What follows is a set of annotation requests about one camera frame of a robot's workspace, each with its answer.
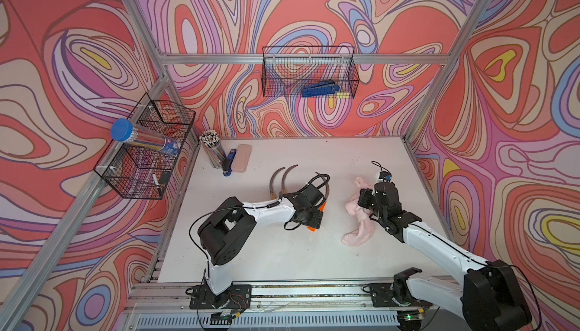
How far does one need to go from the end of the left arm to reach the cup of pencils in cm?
47

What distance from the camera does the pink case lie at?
1.07 metres

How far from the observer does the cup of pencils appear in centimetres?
97

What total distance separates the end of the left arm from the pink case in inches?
16.5

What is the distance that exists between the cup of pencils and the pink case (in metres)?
0.06

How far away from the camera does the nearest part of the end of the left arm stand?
68 centimetres

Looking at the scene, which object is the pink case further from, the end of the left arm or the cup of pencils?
Result: the end of the left arm
